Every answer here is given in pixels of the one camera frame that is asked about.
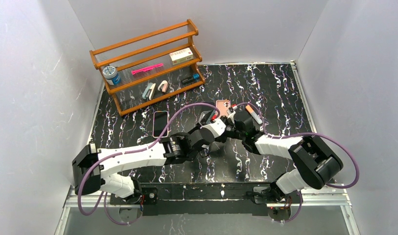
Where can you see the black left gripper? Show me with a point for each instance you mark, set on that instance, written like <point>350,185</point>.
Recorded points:
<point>210,117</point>

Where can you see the clear phone case with phone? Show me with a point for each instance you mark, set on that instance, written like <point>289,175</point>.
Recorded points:
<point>200,119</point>

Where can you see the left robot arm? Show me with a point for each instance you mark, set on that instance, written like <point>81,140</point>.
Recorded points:
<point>97,169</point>

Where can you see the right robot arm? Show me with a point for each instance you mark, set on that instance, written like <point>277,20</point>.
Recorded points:
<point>315,162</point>

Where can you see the cream cased phone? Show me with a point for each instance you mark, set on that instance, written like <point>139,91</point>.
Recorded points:
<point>160,120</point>

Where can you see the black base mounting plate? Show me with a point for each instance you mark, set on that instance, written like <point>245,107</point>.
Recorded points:
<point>211,198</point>

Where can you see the black blue marker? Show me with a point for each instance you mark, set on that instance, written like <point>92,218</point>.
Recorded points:
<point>191,79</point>

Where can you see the pink tape dispenser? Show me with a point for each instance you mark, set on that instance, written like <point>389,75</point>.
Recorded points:
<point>163,86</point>

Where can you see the teal eraser block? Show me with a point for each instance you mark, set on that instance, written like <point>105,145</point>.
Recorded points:
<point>146,91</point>

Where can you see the white medicine box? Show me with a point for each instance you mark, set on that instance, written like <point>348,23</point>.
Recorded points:
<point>181,56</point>

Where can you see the orange wooden shelf rack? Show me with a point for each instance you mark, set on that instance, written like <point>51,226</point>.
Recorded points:
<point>145,50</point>

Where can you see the pink highlighter pen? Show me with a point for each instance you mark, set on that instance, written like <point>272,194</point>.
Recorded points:
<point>147,69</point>

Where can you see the blue round jar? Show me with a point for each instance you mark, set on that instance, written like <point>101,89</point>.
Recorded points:
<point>111,75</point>

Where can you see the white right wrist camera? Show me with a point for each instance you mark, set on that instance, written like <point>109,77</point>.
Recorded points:
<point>231,111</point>

